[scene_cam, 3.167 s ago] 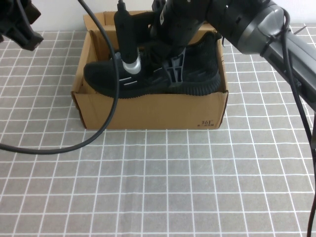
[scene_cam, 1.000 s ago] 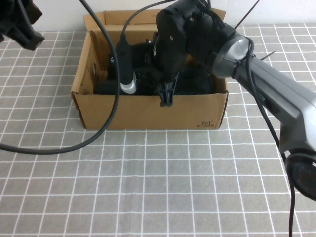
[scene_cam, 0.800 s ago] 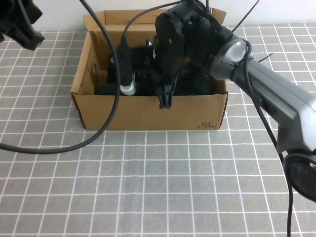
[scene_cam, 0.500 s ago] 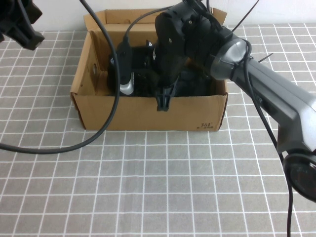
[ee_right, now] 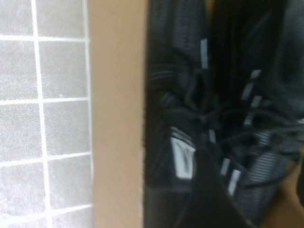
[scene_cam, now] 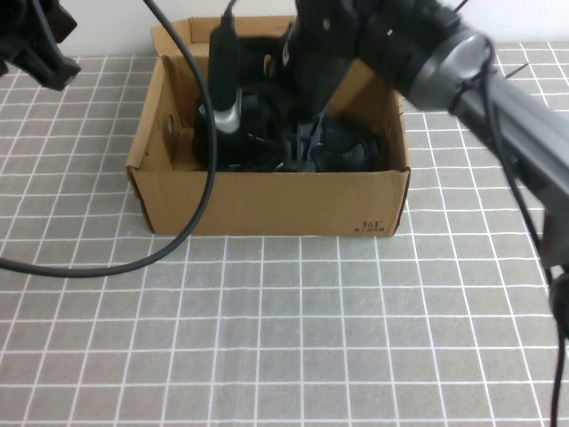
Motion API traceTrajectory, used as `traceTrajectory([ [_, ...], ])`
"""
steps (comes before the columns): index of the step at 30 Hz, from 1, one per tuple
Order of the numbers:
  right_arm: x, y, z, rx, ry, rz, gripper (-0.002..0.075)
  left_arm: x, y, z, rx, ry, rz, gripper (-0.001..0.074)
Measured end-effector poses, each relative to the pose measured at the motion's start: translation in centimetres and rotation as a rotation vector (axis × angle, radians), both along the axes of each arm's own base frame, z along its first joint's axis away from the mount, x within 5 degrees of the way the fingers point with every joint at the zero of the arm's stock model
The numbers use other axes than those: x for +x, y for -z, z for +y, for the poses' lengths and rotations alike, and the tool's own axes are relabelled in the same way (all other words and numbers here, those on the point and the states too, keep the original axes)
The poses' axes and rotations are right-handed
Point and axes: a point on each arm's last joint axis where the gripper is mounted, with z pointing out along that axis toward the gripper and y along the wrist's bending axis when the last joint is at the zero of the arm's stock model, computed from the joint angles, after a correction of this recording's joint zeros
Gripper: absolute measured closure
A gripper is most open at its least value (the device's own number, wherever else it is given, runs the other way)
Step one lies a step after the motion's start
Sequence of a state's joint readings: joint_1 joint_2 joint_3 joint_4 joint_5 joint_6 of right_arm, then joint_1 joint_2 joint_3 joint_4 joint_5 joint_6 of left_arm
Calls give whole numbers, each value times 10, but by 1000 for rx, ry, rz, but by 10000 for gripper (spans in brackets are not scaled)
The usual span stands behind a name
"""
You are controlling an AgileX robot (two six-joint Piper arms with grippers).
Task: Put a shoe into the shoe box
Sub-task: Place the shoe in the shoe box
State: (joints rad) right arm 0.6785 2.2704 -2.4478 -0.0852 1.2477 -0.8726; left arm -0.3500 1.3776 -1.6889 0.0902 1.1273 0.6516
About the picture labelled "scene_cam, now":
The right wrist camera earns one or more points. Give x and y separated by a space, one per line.
224 66

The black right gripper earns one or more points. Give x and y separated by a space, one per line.
320 58

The black sneaker with white stripes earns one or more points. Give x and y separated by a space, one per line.
204 142
347 151

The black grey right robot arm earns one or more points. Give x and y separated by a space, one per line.
444 66

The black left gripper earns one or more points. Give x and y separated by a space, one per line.
22 26

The brown cardboard shoe box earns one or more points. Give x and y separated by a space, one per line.
266 204

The grey white-grid tablecloth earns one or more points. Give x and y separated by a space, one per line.
355 311

